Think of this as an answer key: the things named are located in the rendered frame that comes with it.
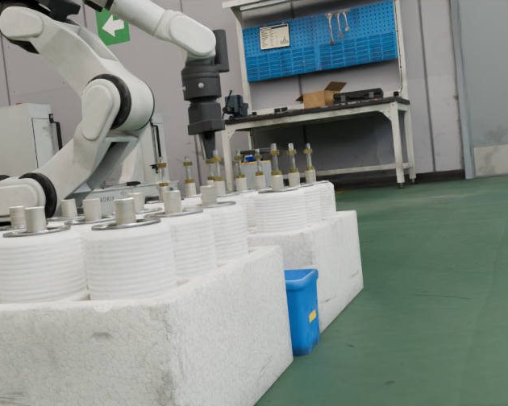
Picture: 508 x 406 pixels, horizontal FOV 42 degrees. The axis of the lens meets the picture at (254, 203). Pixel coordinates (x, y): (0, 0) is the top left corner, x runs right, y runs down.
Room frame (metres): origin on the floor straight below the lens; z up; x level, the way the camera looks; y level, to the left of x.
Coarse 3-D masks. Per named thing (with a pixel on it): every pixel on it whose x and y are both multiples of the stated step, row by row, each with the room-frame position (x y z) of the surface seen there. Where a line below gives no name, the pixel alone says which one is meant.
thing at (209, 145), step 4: (208, 132) 1.52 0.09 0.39; (212, 132) 1.53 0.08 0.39; (204, 136) 1.53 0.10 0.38; (208, 136) 1.52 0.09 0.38; (212, 136) 1.53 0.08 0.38; (204, 140) 1.53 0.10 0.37; (208, 140) 1.53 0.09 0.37; (212, 140) 1.53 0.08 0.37; (204, 144) 1.53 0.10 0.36; (208, 144) 1.53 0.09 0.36; (212, 144) 1.53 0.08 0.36; (204, 148) 1.53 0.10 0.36; (208, 148) 1.53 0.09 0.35; (212, 148) 1.53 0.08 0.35; (208, 152) 1.53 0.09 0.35; (212, 152) 1.53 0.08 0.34; (208, 156) 1.53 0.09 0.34; (212, 156) 1.53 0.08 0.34
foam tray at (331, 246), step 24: (336, 216) 1.39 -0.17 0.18; (264, 240) 1.17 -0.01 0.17; (288, 240) 1.16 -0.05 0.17; (312, 240) 1.14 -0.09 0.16; (336, 240) 1.31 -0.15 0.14; (288, 264) 1.16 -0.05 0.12; (312, 264) 1.14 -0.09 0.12; (336, 264) 1.29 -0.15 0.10; (360, 264) 1.50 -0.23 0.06; (336, 288) 1.27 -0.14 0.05; (360, 288) 1.47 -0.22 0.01; (336, 312) 1.25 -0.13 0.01
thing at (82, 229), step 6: (102, 222) 0.85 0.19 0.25; (72, 228) 0.84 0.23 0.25; (78, 228) 0.84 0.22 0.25; (84, 228) 0.83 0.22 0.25; (90, 228) 0.83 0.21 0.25; (84, 234) 0.83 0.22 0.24; (84, 246) 0.83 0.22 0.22; (84, 252) 0.83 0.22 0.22; (84, 258) 0.83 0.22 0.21; (84, 264) 0.83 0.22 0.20
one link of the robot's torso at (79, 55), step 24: (0, 24) 1.80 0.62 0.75; (24, 24) 1.77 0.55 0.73; (48, 24) 1.75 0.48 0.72; (72, 24) 1.89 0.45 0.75; (48, 48) 1.76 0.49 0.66; (72, 48) 1.75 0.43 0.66; (96, 48) 1.84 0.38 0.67; (72, 72) 1.76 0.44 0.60; (96, 72) 1.73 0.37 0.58; (120, 72) 1.74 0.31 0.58; (120, 96) 1.68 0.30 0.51; (144, 96) 1.75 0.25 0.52; (120, 120) 1.69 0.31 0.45; (144, 120) 1.78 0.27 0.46
